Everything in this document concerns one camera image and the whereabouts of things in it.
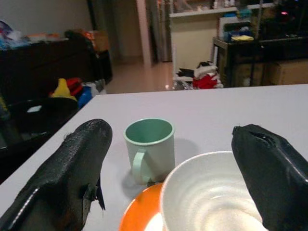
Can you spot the red and white clothes pile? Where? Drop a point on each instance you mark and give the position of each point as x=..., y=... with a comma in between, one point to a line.
x=206, y=77

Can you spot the orange bag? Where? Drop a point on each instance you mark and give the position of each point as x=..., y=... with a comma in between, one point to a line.
x=96, y=39

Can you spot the black round chair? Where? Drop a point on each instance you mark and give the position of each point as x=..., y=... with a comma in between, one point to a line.
x=36, y=118

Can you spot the mint green mug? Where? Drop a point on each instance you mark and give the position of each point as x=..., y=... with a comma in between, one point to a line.
x=150, y=150

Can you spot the orange plate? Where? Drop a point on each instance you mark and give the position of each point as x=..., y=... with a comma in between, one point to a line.
x=142, y=209

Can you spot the white wall shelf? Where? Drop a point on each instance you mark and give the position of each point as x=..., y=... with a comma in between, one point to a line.
x=216, y=10

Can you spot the white ceramic bowl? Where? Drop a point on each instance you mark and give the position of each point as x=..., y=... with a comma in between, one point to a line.
x=207, y=192

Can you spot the dark sofa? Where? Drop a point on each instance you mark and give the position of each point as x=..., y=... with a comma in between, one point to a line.
x=45, y=65

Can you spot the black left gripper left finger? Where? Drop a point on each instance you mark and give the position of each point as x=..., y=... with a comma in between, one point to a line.
x=65, y=173

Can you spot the red toy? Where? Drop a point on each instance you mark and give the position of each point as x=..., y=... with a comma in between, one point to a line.
x=75, y=85

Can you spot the black metal shelf rack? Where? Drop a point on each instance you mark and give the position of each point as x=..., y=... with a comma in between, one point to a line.
x=260, y=57

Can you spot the yellow cloth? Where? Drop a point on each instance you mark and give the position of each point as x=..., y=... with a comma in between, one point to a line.
x=241, y=38

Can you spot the brown cardboard box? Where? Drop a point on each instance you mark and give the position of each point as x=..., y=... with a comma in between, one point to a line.
x=287, y=72

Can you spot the blue toy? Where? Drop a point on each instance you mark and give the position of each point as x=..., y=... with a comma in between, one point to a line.
x=84, y=95

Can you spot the yellow toy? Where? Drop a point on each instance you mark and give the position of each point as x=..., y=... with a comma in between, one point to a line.
x=62, y=89

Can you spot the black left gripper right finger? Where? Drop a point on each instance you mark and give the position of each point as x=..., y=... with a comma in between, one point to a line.
x=274, y=173

